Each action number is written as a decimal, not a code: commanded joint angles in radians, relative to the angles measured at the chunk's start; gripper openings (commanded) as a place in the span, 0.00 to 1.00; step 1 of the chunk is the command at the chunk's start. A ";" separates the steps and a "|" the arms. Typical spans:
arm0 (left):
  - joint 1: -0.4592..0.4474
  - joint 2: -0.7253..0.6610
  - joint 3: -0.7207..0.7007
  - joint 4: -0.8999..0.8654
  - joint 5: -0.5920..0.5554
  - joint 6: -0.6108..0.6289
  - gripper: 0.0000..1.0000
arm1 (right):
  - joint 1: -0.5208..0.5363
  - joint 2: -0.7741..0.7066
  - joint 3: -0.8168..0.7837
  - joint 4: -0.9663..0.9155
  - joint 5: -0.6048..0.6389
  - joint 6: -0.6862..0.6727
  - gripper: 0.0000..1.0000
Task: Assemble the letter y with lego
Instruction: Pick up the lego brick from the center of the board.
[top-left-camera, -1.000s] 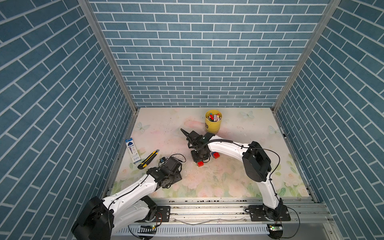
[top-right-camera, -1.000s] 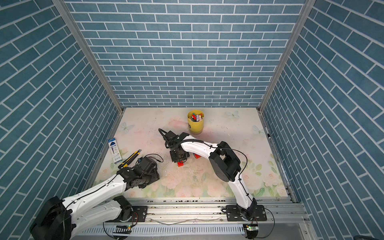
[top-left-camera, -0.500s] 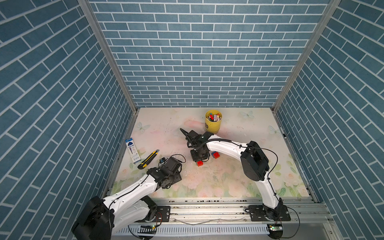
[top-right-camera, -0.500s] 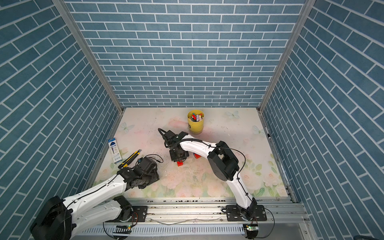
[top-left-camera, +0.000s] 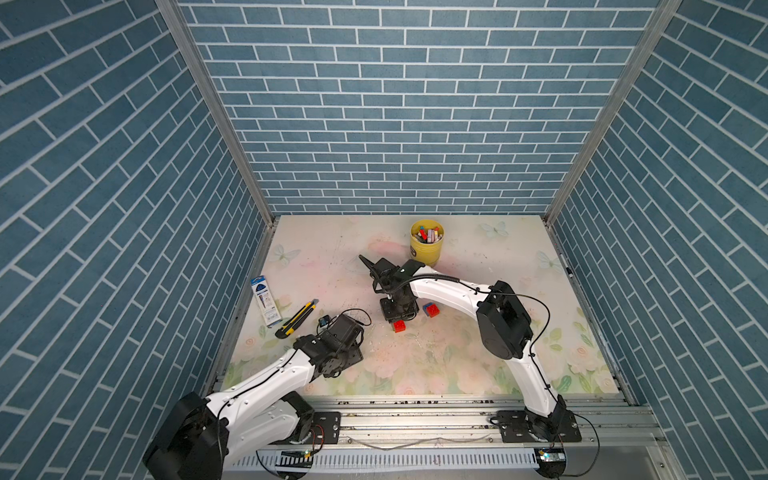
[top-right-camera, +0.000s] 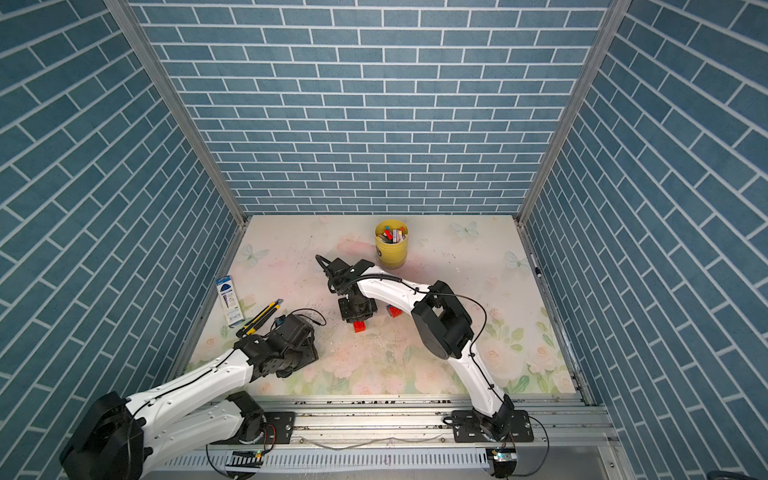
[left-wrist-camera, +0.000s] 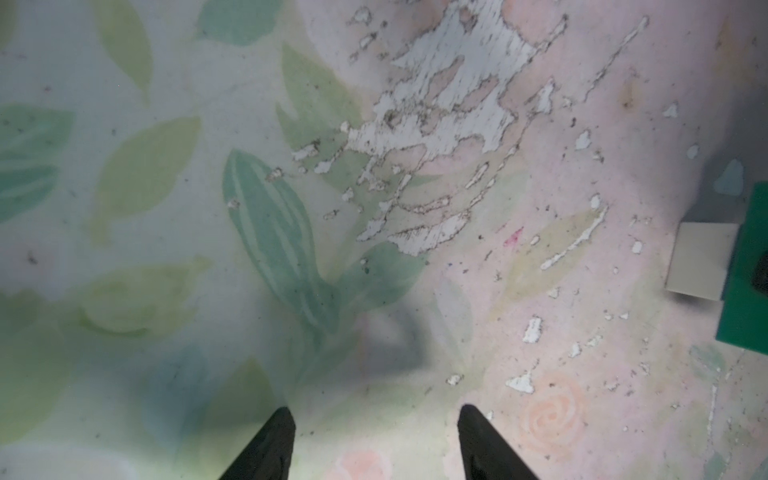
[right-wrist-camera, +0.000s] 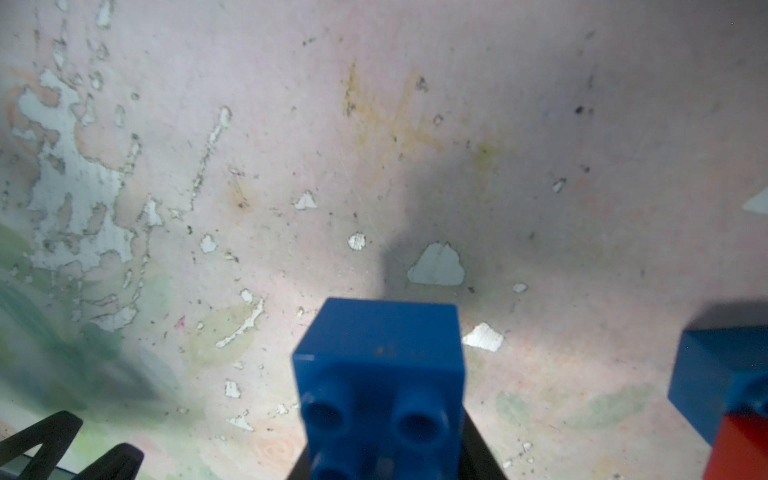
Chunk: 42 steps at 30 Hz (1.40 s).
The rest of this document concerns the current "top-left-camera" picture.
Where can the markers in cup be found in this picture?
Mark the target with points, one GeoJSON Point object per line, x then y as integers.
{"type": "Point", "coordinates": [426, 235]}

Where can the aluminium corner post right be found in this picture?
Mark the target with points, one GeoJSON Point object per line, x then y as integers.
{"type": "Point", "coordinates": [657, 24]}

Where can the yellow cup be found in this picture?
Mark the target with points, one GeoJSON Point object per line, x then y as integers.
{"type": "Point", "coordinates": [426, 253]}

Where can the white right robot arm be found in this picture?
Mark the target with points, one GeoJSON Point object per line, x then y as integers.
{"type": "Point", "coordinates": [505, 330]}

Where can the aluminium corner post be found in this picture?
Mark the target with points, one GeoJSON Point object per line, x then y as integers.
{"type": "Point", "coordinates": [657, 24]}
{"type": "Point", "coordinates": [173, 17]}

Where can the white blue pen box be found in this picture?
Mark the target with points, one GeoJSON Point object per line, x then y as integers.
{"type": "Point", "coordinates": [265, 301]}

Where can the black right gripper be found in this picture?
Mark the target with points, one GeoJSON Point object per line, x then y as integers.
{"type": "Point", "coordinates": [383, 307]}

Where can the yellow black utility knife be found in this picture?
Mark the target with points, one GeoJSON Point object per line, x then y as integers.
{"type": "Point", "coordinates": [290, 326]}

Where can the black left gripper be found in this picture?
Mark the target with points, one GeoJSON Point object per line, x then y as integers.
{"type": "Point", "coordinates": [356, 355]}

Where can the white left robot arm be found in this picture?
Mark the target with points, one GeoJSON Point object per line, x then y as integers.
{"type": "Point", "coordinates": [202, 436]}

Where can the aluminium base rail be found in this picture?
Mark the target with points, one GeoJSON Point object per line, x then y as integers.
{"type": "Point", "coordinates": [470, 438]}

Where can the red lego brick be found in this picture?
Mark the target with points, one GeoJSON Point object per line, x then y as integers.
{"type": "Point", "coordinates": [399, 326]}
{"type": "Point", "coordinates": [434, 311]}

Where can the aluminium corner post left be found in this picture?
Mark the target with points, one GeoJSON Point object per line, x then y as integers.
{"type": "Point", "coordinates": [173, 17]}

